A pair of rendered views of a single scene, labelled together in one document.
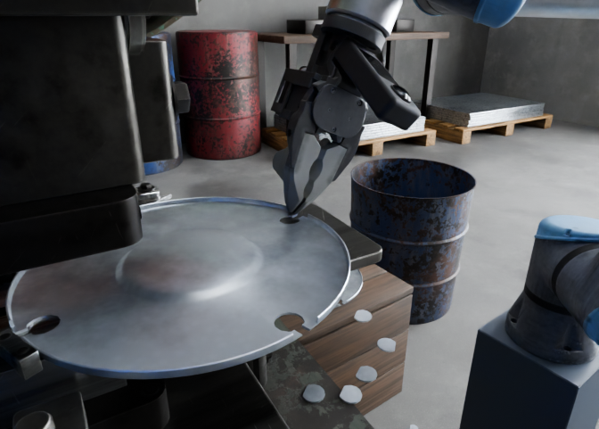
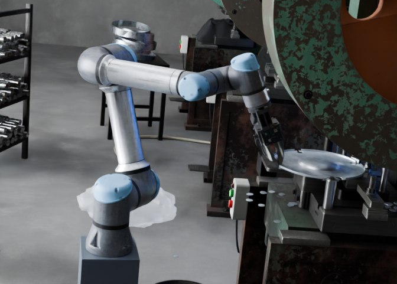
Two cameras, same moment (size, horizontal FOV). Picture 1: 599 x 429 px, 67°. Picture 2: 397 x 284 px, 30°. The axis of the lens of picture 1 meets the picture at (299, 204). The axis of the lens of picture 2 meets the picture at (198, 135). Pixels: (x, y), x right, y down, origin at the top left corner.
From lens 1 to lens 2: 2.68 m
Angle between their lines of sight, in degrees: 135
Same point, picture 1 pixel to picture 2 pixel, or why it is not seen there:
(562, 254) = (134, 189)
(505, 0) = not seen: hidden behind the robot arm
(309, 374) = (279, 197)
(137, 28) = not seen: hidden behind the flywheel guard
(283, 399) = (290, 196)
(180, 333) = (323, 156)
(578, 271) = (143, 185)
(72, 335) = (345, 160)
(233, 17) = not seen: outside the picture
